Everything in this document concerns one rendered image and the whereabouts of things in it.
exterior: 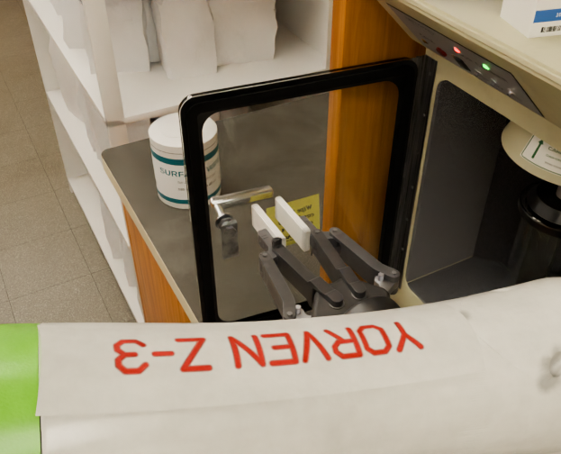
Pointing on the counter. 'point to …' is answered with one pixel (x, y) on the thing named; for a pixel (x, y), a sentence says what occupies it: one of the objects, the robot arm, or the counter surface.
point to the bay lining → (465, 186)
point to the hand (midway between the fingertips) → (280, 226)
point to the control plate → (468, 59)
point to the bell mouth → (540, 158)
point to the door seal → (281, 97)
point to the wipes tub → (168, 160)
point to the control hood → (511, 52)
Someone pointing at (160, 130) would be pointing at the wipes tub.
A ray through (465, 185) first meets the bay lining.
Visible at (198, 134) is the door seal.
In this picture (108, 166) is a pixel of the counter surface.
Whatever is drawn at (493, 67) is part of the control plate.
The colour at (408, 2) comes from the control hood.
